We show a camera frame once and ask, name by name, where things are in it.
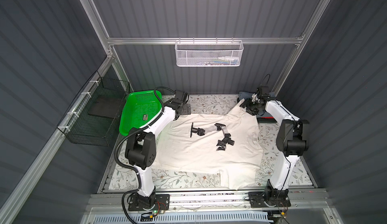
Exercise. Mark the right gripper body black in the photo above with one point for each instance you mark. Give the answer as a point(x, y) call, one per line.
point(251, 107)

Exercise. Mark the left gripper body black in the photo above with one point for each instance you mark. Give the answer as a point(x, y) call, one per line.
point(186, 110)

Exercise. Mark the white printed t-shirt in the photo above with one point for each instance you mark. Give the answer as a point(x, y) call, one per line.
point(179, 150)

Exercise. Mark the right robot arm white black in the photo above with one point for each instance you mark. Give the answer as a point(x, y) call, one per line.
point(291, 141)

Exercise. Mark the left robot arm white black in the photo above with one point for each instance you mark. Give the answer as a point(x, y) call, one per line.
point(141, 145)

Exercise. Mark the grey folded t-shirt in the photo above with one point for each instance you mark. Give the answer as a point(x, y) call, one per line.
point(245, 95)

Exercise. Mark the green plastic basket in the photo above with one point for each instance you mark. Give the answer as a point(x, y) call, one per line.
point(140, 108)

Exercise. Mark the white bottle in basket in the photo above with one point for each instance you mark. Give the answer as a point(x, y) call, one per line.
point(232, 60)

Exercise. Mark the floral table mat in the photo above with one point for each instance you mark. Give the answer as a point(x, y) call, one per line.
point(120, 179)

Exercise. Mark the white wire mesh basket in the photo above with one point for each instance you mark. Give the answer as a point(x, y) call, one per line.
point(205, 54)

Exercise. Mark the black wire side basket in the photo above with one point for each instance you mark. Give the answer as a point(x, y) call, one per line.
point(95, 118)

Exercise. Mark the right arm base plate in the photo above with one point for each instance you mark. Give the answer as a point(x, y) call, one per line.
point(269, 198)

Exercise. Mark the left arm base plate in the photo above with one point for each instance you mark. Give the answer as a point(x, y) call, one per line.
point(154, 202)

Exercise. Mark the aluminium front rail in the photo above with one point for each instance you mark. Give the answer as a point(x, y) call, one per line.
point(214, 200)

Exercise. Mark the white vented cable duct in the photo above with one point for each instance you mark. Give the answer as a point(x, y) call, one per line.
point(205, 217)

